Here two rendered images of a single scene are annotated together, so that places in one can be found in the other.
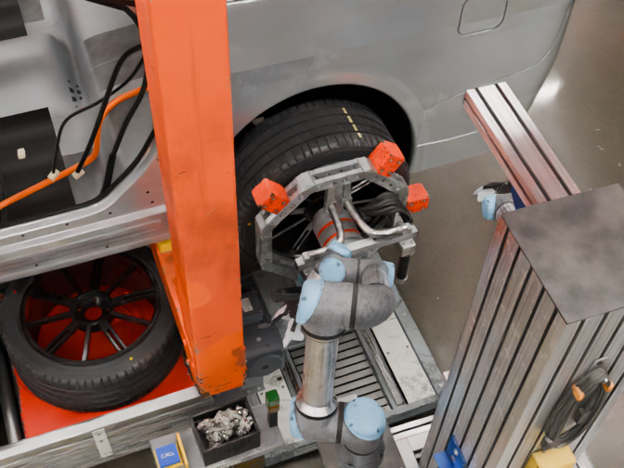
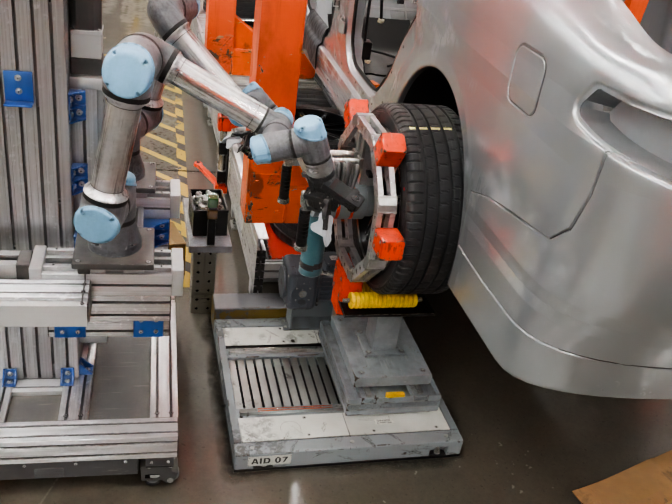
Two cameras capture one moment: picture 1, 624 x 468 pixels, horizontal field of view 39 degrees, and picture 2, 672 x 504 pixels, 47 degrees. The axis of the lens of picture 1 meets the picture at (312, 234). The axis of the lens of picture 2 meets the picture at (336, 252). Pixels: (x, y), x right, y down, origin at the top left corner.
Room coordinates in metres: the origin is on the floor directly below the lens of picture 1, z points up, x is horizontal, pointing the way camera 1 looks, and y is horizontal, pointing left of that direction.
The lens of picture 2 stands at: (2.14, -2.49, 1.98)
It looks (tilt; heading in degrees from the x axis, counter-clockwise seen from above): 29 degrees down; 97
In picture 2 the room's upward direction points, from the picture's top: 8 degrees clockwise
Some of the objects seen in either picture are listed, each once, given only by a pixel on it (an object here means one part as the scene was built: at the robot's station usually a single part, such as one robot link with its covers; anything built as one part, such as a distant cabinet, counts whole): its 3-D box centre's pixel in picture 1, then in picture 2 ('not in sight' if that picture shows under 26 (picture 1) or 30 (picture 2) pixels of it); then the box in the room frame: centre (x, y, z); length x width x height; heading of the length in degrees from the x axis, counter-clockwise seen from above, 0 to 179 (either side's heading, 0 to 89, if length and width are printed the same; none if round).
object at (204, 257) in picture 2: not in sight; (203, 266); (1.26, 0.31, 0.21); 0.10 x 0.10 x 0.42; 24
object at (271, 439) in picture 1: (217, 444); (206, 224); (1.27, 0.28, 0.44); 0.43 x 0.17 x 0.03; 114
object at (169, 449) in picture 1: (167, 456); not in sight; (1.20, 0.44, 0.47); 0.07 x 0.07 x 0.02; 24
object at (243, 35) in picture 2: not in sight; (273, 46); (1.03, 2.21, 0.69); 0.52 x 0.17 x 0.35; 24
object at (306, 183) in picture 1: (331, 223); (361, 198); (1.92, -0.07, 0.85); 0.54 x 0.07 x 0.54; 114
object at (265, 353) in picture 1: (248, 331); (329, 294); (1.83, 0.23, 0.26); 0.42 x 0.18 x 0.35; 24
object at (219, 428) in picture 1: (225, 430); (207, 210); (1.28, 0.25, 0.51); 0.20 x 0.14 x 0.13; 115
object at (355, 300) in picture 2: not in sight; (382, 299); (2.06, -0.14, 0.51); 0.29 x 0.06 x 0.06; 24
